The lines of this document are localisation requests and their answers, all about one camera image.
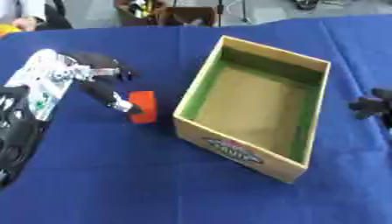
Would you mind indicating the person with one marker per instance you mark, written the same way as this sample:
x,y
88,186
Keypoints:
x,y
30,13

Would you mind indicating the black tripod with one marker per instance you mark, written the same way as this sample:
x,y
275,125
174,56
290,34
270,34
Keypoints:
x,y
229,10

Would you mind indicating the yellow round object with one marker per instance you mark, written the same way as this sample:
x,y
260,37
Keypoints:
x,y
7,29

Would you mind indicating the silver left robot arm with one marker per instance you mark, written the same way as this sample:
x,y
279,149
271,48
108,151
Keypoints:
x,y
35,87

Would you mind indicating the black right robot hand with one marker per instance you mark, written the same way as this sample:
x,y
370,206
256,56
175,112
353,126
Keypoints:
x,y
372,105

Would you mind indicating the tan cardboard box green inside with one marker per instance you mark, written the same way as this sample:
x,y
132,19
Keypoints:
x,y
255,110

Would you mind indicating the brown wooden chair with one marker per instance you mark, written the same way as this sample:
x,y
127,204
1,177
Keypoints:
x,y
171,13

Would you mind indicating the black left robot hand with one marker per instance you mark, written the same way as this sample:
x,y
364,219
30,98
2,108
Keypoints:
x,y
99,87

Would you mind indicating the orange rectangular block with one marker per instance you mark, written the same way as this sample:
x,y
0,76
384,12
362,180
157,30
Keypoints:
x,y
143,107

